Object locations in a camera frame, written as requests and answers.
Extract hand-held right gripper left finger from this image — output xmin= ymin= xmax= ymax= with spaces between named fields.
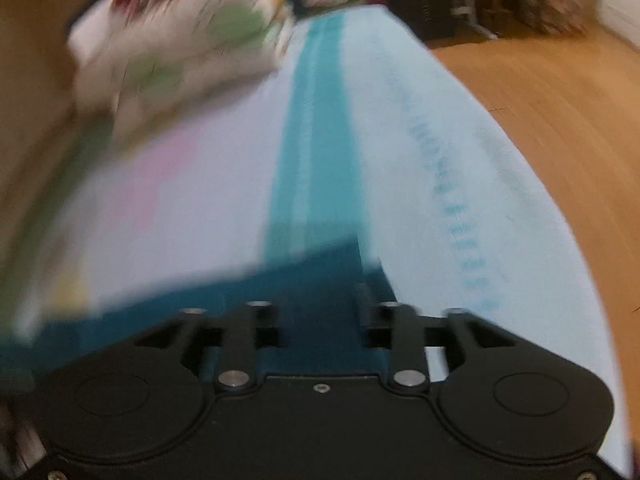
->
xmin=134 ymin=301 xmax=281 ymax=392

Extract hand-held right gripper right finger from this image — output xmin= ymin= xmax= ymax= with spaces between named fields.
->
xmin=355 ymin=284 xmax=519 ymax=392

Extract teal pants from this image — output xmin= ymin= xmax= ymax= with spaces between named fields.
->
xmin=0 ymin=237 xmax=398 ymax=386

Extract bed with patterned sheet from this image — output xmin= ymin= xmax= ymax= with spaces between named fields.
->
xmin=10 ymin=4 xmax=632 ymax=472

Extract beige pillow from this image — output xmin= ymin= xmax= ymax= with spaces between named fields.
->
xmin=67 ymin=0 xmax=297 ymax=147

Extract dark box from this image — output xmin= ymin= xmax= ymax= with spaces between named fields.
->
xmin=387 ymin=0 xmax=457 ymax=42

